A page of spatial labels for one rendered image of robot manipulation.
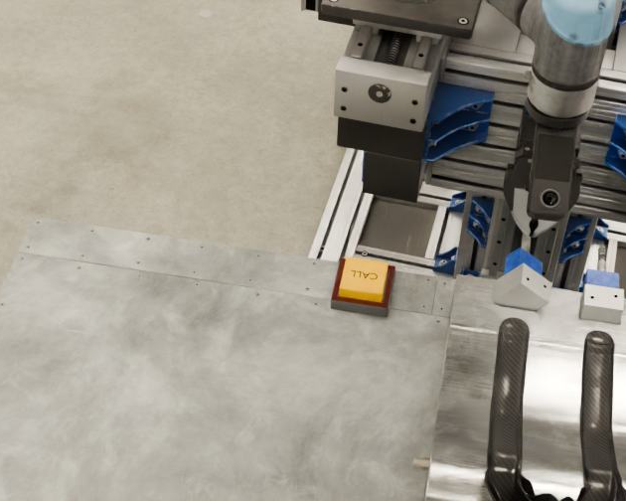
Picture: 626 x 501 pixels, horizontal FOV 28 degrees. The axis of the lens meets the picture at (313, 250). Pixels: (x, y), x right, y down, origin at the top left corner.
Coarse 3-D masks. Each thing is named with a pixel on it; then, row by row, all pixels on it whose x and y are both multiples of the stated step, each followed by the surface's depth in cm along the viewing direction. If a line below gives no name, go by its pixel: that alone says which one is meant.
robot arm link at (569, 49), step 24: (528, 0) 134; (552, 0) 130; (576, 0) 129; (600, 0) 129; (528, 24) 135; (552, 24) 131; (576, 24) 129; (600, 24) 130; (552, 48) 133; (576, 48) 131; (600, 48) 133; (552, 72) 135; (576, 72) 134
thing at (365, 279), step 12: (348, 264) 174; (360, 264) 174; (372, 264) 174; (384, 264) 174; (348, 276) 172; (360, 276) 172; (372, 276) 172; (384, 276) 172; (348, 288) 171; (360, 288) 171; (372, 288) 171; (384, 288) 172; (372, 300) 172
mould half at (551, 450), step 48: (480, 288) 164; (480, 336) 159; (576, 336) 159; (624, 336) 159; (480, 384) 155; (528, 384) 155; (576, 384) 155; (624, 384) 155; (480, 432) 147; (528, 432) 148; (576, 432) 149; (624, 432) 150; (432, 480) 139; (480, 480) 139; (576, 480) 140; (624, 480) 140
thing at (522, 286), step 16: (528, 240) 168; (512, 256) 165; (528, 256) 165; (512, 272) 162; (528, 272) 161; (496, 288) 163; (512, 288) 160; (528, 288) 159; (544, 288) 161; (512, 304) 162; (528, 304) 161; (544, 304) 161
